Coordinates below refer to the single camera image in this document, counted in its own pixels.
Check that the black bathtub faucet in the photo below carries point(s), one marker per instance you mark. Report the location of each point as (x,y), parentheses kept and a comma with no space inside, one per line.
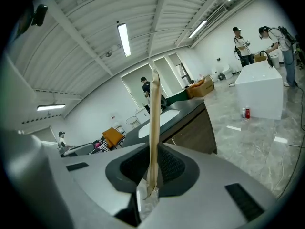
(268,56)

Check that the orange cushion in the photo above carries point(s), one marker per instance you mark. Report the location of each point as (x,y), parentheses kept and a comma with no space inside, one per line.
(112,136)

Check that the dark green bathtub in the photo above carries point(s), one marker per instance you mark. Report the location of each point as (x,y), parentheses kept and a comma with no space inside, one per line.
(178,96)

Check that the red bottle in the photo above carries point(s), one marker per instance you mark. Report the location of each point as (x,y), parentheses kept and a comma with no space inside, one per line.
(247,113)

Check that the white toilet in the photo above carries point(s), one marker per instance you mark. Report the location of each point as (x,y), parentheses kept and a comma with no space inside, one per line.
(227,71)
(214,75)

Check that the white vanity cabinet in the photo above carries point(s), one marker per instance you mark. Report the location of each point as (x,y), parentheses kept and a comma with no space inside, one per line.
(141,114)

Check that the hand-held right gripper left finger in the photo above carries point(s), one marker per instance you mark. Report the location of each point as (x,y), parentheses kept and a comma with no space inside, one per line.
(90,185)

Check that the white bathtub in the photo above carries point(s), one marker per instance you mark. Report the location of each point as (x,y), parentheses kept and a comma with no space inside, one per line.
(259,92)

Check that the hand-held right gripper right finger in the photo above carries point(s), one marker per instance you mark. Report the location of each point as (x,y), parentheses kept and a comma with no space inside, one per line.
(205,194)

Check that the small white bottle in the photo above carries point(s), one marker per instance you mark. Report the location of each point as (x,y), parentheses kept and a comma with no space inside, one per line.
(243,114)

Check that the black top sink cabinet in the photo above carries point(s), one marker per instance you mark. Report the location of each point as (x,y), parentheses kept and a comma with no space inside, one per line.
(188,132)

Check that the white bin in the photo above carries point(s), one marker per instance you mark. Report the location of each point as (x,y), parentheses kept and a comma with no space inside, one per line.
(275,61)

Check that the large cardboard box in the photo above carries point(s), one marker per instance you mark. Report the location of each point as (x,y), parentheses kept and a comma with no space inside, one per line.
(201,88)

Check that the striped sofa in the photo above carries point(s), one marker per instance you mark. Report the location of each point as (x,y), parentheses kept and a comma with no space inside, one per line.
(100,148)

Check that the black camera device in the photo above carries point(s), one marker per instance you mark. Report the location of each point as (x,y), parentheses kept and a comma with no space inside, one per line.
(40,15)

